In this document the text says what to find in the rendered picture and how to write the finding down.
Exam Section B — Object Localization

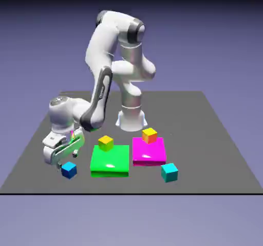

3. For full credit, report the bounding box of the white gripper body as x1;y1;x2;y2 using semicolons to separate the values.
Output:
43;127;85;166

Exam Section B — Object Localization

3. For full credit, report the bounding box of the small blue cube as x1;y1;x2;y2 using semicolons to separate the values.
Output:
61;161;78;180

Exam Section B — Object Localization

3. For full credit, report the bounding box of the small yellow cube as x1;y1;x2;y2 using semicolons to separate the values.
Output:
98;135;114;152

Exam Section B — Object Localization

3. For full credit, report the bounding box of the small orange cube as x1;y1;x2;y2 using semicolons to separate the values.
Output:
141;127;158;145

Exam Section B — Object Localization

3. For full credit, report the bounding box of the small cyan cube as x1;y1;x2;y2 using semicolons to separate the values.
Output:
160;163;179;183

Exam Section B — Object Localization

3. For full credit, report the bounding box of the large green box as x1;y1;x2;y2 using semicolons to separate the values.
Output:
90;145;130;178

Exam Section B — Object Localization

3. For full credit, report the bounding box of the large magenta box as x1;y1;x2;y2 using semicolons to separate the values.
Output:
132;137;167;167

